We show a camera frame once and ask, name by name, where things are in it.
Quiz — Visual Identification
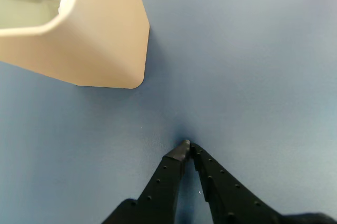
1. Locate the beige square box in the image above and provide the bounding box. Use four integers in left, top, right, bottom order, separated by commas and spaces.
0, 0, 151, 90

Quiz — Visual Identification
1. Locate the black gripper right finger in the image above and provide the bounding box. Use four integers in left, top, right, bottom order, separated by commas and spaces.
190, 144, 284, 224

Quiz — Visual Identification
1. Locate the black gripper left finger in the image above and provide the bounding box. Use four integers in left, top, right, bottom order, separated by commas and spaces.
101, 139, 191, 224

